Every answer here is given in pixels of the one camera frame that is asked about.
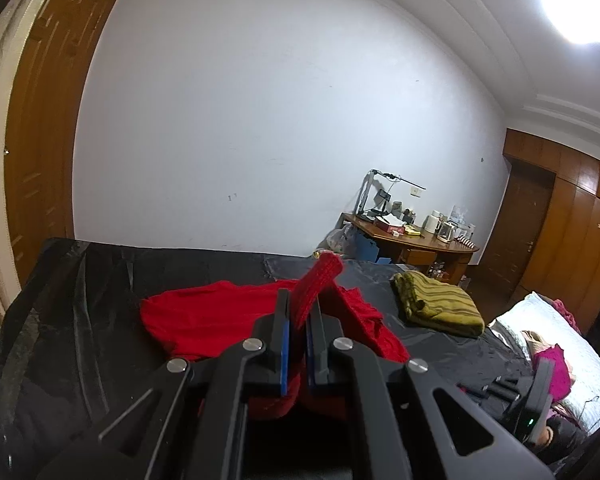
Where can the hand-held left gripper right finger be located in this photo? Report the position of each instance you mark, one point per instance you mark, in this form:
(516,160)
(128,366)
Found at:
(310,355)

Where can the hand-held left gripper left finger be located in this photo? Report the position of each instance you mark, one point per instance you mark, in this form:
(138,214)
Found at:
(285,360)

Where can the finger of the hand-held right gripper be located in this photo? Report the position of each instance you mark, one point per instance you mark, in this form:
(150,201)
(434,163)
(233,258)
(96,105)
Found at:
(500,391)

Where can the red sweater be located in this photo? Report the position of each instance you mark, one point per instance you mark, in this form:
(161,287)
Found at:
(205,310)

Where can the person's right forearm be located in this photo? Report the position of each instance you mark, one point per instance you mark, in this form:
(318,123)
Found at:
(567,440)

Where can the pink clothes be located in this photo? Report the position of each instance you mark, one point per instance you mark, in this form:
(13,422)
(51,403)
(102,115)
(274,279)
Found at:
(565,310)

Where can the person's right hand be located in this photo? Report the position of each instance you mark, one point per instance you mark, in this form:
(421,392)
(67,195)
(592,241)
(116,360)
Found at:
(547,437)

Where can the magenta cloth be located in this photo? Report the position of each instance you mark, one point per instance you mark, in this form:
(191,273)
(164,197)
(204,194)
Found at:
(555,370)

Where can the beige cloth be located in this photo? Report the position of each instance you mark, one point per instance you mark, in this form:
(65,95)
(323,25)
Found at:
(532,338)

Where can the white pillow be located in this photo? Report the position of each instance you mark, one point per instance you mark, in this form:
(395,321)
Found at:
(540,315)

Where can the yellow striped sweater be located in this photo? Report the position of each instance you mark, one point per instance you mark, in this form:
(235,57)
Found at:
(440,302)

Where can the white plastic bag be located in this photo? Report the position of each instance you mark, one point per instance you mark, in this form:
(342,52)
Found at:
(340,240)

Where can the blue box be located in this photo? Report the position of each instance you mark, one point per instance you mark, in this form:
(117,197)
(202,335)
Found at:
(365,249)

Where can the wooden desk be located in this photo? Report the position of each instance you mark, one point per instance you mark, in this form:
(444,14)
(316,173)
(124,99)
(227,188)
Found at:
(395,240)

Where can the red box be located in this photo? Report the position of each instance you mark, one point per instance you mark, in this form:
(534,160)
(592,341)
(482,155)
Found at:
(390,228)

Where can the black white striped pouch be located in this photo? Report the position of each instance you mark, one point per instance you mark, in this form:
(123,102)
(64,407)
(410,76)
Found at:
(467,242)

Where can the white paper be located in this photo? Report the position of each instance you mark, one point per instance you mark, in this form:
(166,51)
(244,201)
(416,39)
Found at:
(387,219)

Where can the yellow packet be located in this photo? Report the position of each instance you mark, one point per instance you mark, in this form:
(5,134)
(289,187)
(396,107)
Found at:
(412,231)

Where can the wooden panel door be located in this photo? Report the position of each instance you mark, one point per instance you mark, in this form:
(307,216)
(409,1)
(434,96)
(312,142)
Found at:
(517,230)

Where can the glass kettle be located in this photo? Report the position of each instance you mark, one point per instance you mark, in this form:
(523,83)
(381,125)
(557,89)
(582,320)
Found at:
(447,231)

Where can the silver desk lamp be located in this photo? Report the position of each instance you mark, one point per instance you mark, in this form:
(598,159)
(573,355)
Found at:
(364,192)

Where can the phone on stand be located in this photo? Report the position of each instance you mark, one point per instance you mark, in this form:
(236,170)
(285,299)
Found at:
(381,196)

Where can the wooden wardrobe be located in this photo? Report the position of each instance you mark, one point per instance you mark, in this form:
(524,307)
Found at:
(575,220)

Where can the white kettle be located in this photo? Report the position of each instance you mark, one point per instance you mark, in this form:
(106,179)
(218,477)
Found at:
(431,222)

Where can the black bed sheet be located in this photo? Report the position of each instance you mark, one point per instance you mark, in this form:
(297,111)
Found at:
(80,335)

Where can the wooden room door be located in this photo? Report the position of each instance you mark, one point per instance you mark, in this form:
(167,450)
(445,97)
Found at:
(45,110)

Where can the ceiling light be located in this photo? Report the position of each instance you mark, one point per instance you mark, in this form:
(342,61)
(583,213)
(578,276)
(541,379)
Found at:
(575,5)

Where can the wall socket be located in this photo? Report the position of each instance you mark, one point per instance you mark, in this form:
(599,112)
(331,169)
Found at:
(417,191)

